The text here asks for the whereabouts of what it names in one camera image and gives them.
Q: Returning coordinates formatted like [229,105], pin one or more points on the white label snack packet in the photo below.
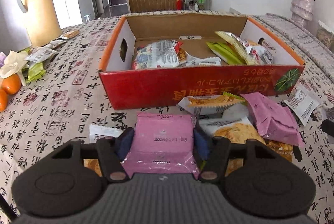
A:
[302,103]

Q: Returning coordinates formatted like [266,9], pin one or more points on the red cardboard pumpkin box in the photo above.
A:
[128,88]

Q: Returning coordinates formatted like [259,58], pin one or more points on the small green packet far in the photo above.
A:
[35,72]

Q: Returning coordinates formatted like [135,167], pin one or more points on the cream plastic bag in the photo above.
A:
[13,64]

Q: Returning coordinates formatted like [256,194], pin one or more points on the yellow striped candy bag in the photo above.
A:
[241,47]

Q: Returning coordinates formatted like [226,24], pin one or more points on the long green snack bar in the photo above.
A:
[226,53]

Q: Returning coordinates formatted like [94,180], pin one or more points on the clear jar of nuts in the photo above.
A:
[325,34]

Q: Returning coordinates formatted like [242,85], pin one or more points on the red white snack bag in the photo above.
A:
[160,54]

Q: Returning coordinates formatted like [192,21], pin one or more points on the orange fruit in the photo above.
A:
[3,100]
[12,84]

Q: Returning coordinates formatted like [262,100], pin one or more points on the yellow thermos jug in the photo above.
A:
[41,21]

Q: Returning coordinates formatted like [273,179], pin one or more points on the oat crisp snack packet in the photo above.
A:
[207,105]

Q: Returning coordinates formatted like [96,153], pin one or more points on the pink snack packet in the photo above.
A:
[162,144]
[273,121]

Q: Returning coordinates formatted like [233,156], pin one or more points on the pink textured vase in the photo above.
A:
[302,11]

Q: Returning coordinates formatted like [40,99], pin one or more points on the patterned calligraphy tablecloth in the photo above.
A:
[70,98]

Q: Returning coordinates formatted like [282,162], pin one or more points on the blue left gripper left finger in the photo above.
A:
[123,143]

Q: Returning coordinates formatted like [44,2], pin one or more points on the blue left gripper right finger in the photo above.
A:
[201,143]

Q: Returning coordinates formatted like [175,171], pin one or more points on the pink grey folded blanket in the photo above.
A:
[317,56]

